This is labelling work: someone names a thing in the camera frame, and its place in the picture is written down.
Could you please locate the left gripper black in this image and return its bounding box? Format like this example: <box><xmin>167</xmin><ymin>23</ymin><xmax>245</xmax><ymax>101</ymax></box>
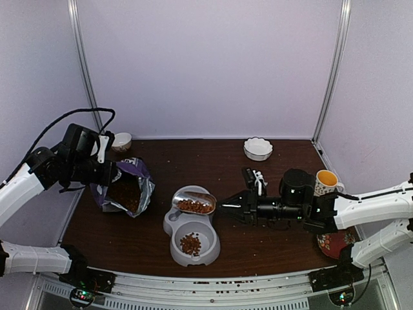
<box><xmin>66</xmin><ymin>156</ymin><xmax>116</xmax><ymax>186</ymax></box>

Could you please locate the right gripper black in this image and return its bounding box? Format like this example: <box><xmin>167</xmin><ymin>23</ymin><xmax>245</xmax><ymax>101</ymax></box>
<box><xmin>216</xmin><ymin>187</ymin><xmax>305</xmax><ymax>227</ymax></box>

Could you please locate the purple puppy food bag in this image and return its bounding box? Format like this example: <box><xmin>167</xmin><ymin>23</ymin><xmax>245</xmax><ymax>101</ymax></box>
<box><xmin>90</xmin><ymin>158</ymin><xmax>156</xmax><ymax>218</ymax></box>

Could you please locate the metal food scoop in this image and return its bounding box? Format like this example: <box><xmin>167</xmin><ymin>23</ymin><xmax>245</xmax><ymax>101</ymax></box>
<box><xmin>172</xmin><ymin>191</ymin><xmax>217</xmax><ymax>215</ymax></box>

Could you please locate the grey double pet bowl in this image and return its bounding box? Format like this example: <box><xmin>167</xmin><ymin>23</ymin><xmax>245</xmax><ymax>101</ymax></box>
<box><xmin>163</xmin><ymin>185</ymin><xmax>221</xmax><ymax>267</ymax></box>

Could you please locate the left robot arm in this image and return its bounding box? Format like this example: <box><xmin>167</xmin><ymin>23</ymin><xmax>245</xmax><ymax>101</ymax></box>
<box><xmin>1</xmin><ymin>123</ymin><xmax>117</xmax><ymax>287</ymax></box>

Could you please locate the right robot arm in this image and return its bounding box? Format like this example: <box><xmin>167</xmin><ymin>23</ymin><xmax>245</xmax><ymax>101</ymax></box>
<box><xmin>217</xmin><ymin>168</ymin><xmax>412</xmax><ymax>285</ymax></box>

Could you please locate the small white round bowl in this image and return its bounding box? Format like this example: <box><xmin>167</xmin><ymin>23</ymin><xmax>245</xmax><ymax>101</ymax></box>
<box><xmin>112</xmin><ymin>132</ymin><xmax>132</xmax><ymax>152</ymax></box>

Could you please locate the kibble in metal scoop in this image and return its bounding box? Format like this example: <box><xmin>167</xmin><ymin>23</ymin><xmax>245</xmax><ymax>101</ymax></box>
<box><xmin>177</xmin><ymin>200</ymin><xmax>214</xmax><ymax>214</ymax></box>

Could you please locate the white scalloped bowl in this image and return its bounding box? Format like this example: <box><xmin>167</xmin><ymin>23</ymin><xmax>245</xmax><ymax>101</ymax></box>
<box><xmin>243</xmin><ymin>137</ymin><xmax>273</xmax><ymax>161</ymax></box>

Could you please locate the kibble in near bowl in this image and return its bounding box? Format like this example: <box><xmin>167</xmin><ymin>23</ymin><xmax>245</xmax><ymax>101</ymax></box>
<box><xmin>179</xmin><ymin>232</ymin><xmax>201</xmax><ymax>256</ymax></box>

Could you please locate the patterned mug yellow inside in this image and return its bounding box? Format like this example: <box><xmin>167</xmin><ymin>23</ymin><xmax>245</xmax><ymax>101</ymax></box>
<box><xmin>314</xmin><ymin>170</ymin><xmax>345</xmax><ymax>196</ymax></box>

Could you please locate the red floral plate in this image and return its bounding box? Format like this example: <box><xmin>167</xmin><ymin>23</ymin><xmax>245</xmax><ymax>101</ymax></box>
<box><xmin>317</xmin><ymin>230</ymin><xmax>357</xmax><ymax>260</ymax></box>

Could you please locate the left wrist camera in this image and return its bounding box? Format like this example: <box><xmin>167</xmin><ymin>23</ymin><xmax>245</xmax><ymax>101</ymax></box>
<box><xmin>97</xmin><ymin>130</ymin><xmax>115</xmax><ymax>163</ymax></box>

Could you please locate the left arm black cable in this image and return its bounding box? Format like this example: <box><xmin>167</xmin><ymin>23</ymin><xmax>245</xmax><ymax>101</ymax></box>
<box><xmin>0</xmin><ymin>108</ymin><xmax>116</xmax><ymax>185</ymax></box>

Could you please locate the aluminium front rail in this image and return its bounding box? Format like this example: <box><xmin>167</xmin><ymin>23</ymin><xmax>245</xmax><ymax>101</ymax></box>
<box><xmin>35</xmin><ymin>260</ymin><xmax>401</xmax><ymax>309</ymax></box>

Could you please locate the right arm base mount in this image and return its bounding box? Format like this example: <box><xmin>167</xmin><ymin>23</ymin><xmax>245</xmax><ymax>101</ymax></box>
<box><xmin>308</xmin><ymin>265</ymin><xmax>364</xmax><ymax>307</ymax></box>

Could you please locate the left aluminium frame post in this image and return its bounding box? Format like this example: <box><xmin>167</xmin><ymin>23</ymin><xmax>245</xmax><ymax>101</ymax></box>
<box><xmin>66</xmin><ymin>0</ymin><xmax>108</xmax><ymax>130</ymax></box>

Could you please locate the aluminium frame post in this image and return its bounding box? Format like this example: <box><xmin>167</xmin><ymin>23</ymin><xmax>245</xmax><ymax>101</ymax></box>
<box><xmin>66</xmin><ymin>0</ymin><xmax>108</xmax><ymax>130</ymax></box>
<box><xmin>312</xmin><ymin>0</ymin><xmax>351</xmax><ymax>145</ymax></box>

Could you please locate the right aluminium frame post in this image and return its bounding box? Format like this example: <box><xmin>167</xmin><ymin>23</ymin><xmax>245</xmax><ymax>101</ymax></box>
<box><xmin>312</xmin><ymin>0</ymin><xmax>351</xmax><ymax>145</ymax></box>

